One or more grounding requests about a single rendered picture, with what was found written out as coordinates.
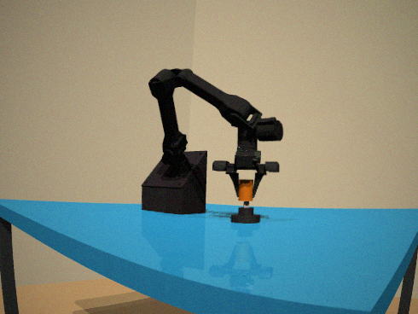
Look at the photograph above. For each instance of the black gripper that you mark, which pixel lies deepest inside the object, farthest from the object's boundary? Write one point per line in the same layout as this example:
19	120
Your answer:
231	169

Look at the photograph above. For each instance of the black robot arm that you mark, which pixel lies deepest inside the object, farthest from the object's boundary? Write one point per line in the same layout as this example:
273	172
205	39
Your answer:
232	108

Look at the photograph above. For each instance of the orange knob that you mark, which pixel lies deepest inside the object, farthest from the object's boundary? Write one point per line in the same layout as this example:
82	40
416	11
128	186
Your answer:
245	190

